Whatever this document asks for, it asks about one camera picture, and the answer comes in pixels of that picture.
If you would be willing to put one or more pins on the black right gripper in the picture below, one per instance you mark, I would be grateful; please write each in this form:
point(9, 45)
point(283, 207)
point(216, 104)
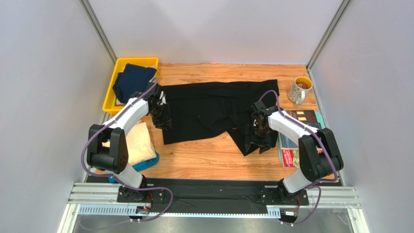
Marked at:
point(257, 139)

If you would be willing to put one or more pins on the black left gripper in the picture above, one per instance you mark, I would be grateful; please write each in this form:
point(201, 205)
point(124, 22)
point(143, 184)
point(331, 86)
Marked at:
point(161, 123)

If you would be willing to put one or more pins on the black t shirt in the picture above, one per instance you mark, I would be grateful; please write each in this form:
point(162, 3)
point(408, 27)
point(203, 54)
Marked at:
point(206, 110)

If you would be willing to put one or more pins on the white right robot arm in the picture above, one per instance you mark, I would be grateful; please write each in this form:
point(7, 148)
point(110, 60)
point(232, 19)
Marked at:
point(319, 155)

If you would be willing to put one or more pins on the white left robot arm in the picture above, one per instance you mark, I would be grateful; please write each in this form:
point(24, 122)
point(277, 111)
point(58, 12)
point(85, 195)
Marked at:
point(106, 149)

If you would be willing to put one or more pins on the cream folded shirt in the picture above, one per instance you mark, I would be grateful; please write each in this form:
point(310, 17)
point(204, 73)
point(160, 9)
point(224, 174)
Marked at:
point(140, 147)

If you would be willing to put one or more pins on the red illustrated book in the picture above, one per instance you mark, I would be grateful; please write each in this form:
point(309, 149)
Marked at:
point(290, 158)

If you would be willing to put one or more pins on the teal folded shirt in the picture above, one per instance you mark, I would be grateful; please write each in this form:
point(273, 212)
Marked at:
point(146, 164)

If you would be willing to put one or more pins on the navy blue folded shirt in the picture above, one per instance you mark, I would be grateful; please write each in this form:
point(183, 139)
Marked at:
point(134, 78)

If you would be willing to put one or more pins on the dark blue book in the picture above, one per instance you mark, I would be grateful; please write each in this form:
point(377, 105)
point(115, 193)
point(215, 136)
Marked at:
point(309, 117)

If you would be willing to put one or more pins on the yellow plastic bin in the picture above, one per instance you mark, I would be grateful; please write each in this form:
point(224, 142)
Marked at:
point(109, 104)

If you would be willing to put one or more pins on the yellow rimmed mug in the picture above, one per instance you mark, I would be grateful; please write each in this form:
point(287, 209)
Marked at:
point(299, 90)

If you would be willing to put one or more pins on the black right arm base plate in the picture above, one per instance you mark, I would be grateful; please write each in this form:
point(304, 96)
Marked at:
point(276, 196)

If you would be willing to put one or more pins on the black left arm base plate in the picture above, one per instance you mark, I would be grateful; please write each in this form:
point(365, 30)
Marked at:
point(126, 195)

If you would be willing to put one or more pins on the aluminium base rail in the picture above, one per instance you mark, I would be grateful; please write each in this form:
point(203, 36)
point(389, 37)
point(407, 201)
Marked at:
point(334, 209)

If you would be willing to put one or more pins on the left aluminium corner post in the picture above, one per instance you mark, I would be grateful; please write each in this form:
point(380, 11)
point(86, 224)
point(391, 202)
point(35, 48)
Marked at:
point(90, 13)

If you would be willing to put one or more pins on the aluminium corner post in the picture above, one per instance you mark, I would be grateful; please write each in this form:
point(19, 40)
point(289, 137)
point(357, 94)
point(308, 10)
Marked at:
point(335, 21)
point(90, 13)

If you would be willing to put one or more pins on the right aluminium corner post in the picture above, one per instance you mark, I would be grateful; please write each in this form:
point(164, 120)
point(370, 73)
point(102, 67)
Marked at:
point(335, 21)

